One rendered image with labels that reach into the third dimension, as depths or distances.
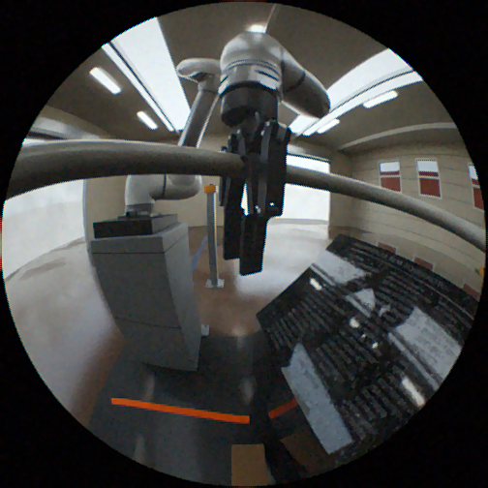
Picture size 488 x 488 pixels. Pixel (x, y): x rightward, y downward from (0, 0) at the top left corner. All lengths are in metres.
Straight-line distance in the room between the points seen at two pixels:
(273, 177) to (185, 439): 0.96
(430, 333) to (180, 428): 0.92
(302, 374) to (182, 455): 0.76
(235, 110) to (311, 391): 0.41
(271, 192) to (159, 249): 0.47
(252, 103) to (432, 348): 0.39
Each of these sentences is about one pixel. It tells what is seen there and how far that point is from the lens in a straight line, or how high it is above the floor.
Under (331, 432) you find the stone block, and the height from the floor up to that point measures 0.63.
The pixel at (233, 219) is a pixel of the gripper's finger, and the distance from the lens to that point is 0.23.
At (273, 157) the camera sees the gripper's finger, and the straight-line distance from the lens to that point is 0.16.
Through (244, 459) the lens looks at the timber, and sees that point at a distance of 0.76.
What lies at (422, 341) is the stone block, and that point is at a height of 0.75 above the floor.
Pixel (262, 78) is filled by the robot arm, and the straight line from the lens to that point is 0.23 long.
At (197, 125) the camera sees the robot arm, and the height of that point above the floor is 1.26.
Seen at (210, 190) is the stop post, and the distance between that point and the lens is 1.63.
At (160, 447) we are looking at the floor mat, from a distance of 0.96.
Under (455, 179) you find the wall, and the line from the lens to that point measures 6.73.
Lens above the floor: 0.89
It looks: 14 degrees down
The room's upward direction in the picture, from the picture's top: straight up
